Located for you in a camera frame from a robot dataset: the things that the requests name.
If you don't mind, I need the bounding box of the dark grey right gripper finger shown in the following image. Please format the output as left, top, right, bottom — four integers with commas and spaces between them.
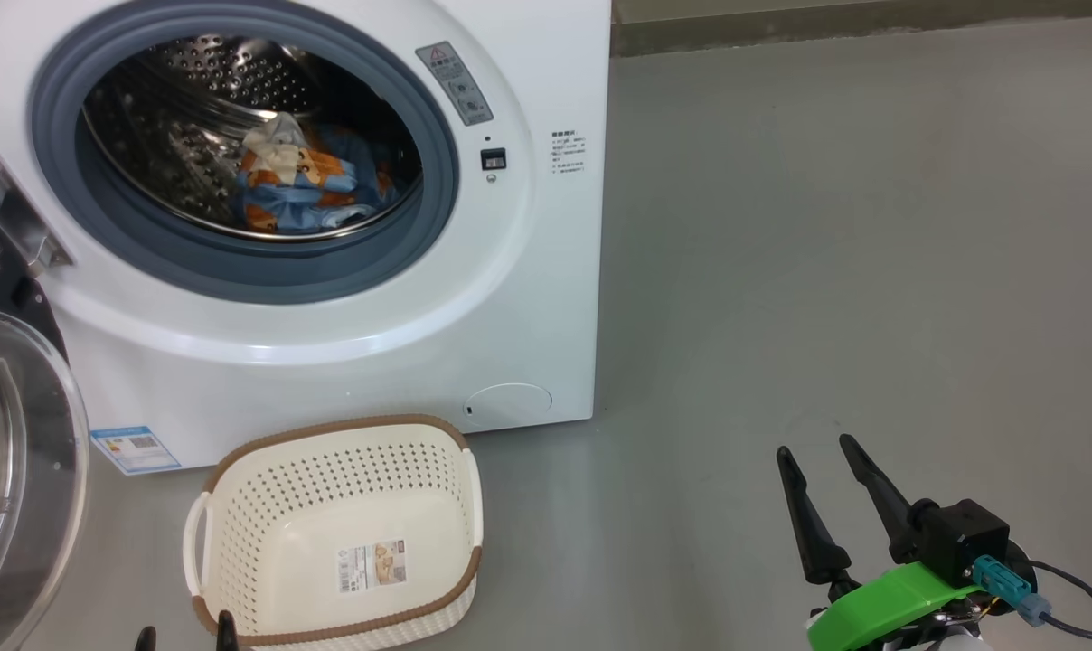
838, 434, 919, 564
776, 446, 854, 585

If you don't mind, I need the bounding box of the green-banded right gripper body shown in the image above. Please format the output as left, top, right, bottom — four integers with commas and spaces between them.
806, 561, 988, 651

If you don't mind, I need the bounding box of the washing machine door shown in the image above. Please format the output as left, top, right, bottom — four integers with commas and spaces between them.
0, 217, 91, 651

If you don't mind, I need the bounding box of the blue garment with orange print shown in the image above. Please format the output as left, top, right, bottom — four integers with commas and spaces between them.
237, 149, 400, 237

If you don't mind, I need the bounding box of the white front-load washing machine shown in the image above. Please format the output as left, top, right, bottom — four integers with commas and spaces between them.
0, 0, 612, 473

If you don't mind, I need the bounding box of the metal door hinge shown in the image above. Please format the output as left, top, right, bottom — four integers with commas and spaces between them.
0, 145, 73, 278

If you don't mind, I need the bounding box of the steel washing machine drum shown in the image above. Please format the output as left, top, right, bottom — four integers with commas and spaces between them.
80, 34, 425, 243

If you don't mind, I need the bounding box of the cream perforated laundry basket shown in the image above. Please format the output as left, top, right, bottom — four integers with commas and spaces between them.
183, 414, 485, 651

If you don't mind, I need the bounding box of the paper product label in basket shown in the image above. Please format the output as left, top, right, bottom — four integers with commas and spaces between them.
335, 540, 410, 596

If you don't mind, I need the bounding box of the blue energy label sticker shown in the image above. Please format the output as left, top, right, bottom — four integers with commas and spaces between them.
89, 425, 184, 477

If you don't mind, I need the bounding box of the round white filter cover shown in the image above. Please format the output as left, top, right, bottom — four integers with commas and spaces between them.
463, 382, 554, 431

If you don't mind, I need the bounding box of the grey warning sticker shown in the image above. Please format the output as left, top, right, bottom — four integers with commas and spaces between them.
416, 41, 496, 128

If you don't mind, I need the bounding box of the teal cable connector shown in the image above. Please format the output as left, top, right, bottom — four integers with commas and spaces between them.
971, 555, 1054, 628

